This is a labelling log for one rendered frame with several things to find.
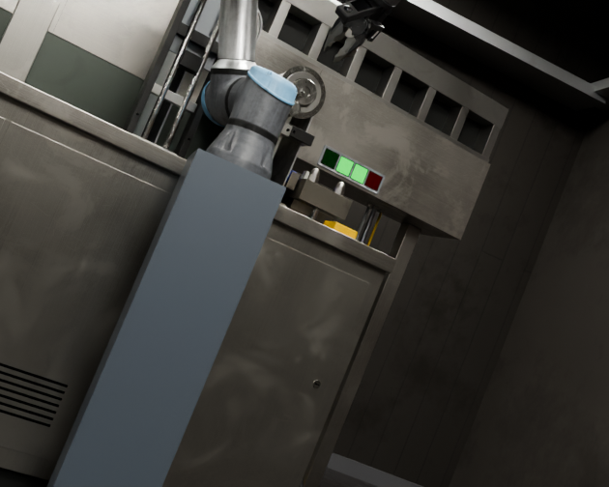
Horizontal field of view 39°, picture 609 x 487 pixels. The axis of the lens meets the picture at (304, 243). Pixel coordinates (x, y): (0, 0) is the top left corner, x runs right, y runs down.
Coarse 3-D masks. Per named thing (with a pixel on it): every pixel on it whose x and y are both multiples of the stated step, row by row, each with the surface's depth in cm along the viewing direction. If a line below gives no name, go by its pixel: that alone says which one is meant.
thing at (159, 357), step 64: (192, 192) 171; (256, 192) 174; (192, 256) 171; (256, 256) 175; (128, 320) 169; (192, 320) 172; (128, 384) 169; (192, 384) 172; (64, 448) 180; (128, 448) 169
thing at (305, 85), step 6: (306, 78) 237; (294, 84) 236; (300, 84) 237; (306, 84) 237; (312, 84) 238; (300, 90) 237; (306, 90) 238; (312, 90) 238; (306, 96) 238; (312, 96) 238; (300, 102) 237; (306, 102) 238
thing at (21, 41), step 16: (32, 0) 214; (48, 0) 215; (16, 16) 213; (32, 16) 214; (48, 16) 216; (16, 32) 213; (32, 32) 214; (0, 48) 212; (16, 48) 213; (32, 48) 215; (0, 64) 212; (16, 64) 214; (32, 64) 215
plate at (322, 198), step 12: (300, 180) 242; (288, 192) 246; (300, 192) 238; (312, 192) 239; (324, 192) 241; (312, 204) 240; (324, 204) 241; (336, 204) 243; (348, 204) 244; (336, 216) 244
